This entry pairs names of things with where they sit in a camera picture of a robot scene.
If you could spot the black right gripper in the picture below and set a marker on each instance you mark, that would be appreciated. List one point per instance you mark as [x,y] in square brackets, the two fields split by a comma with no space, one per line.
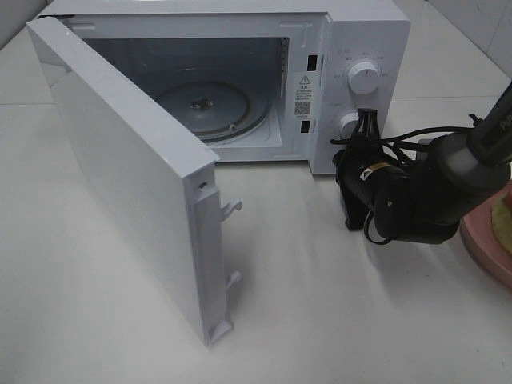
[362,167]

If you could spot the pink round plate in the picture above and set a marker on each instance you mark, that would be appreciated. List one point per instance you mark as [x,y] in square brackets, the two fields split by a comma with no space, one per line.
[479,240]

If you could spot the toast sandwich with lettuce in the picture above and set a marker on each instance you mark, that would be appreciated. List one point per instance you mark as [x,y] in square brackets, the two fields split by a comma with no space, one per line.
[501,222]

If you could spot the white microwave door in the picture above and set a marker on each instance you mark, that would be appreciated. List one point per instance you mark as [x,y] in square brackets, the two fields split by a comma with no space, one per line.
[156,179]

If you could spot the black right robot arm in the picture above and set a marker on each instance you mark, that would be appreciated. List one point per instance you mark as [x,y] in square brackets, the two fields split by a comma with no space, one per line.
[416,187]

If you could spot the white lower timer knob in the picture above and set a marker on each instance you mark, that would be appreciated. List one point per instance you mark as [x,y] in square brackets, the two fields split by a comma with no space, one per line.
[347,124]

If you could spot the white upper power knob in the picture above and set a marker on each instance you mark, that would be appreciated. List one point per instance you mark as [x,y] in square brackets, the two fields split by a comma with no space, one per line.
[363,77]

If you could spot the white warning label sticker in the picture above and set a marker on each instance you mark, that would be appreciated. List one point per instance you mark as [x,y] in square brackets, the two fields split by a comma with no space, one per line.
[305,85]

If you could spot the white microwave oven body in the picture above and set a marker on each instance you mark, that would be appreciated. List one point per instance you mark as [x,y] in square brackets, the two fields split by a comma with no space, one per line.
[255,45]

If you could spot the glass microwave turntable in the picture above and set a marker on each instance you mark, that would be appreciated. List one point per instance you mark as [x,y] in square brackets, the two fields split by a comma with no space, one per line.
[215,111]

